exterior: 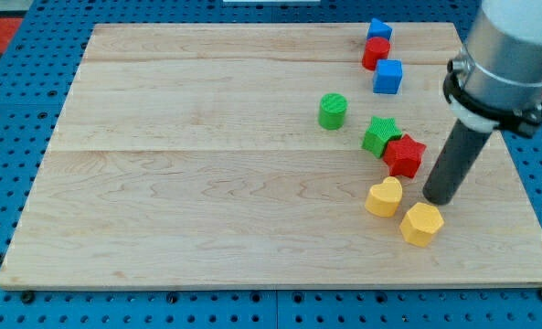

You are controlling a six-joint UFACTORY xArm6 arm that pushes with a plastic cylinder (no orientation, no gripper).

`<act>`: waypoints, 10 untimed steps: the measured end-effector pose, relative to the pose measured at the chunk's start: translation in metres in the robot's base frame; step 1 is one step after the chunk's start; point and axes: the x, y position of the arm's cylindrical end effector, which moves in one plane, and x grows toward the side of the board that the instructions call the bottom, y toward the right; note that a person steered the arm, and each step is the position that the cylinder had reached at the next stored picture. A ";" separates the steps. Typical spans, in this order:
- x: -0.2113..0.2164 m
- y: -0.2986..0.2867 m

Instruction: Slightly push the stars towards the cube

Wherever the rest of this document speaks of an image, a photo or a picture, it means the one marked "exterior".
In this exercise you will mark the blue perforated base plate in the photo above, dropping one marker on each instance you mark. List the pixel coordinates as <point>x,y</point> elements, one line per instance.
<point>36,71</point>

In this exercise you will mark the blue cube block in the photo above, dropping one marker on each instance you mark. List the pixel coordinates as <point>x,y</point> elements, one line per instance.
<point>387,76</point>

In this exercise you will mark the light wooden board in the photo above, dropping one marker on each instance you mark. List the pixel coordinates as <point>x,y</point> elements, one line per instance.
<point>189,157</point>

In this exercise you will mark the green cylinder block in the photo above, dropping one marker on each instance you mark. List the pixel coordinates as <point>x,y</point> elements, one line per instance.
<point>332,110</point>

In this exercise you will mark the blue triangular block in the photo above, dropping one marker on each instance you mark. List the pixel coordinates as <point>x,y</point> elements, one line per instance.
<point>378,28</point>

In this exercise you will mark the yellow heart block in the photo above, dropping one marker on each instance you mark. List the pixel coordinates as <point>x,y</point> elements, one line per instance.
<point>383,199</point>

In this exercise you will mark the green star block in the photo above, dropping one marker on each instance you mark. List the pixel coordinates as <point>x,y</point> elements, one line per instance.
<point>379,133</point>

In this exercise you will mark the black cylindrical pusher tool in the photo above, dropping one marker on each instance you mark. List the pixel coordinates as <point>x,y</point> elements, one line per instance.
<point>454,162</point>

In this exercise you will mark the red cylinder block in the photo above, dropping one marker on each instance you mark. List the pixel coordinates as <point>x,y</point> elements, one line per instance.
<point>376,48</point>

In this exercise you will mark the yellow hexagon block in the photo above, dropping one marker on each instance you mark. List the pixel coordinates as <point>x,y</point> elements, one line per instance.
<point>421,224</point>

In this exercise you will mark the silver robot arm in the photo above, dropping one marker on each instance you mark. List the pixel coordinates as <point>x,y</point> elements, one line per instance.
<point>495,81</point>

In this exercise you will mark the red star block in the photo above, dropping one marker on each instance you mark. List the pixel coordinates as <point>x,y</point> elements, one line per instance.
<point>404,156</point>

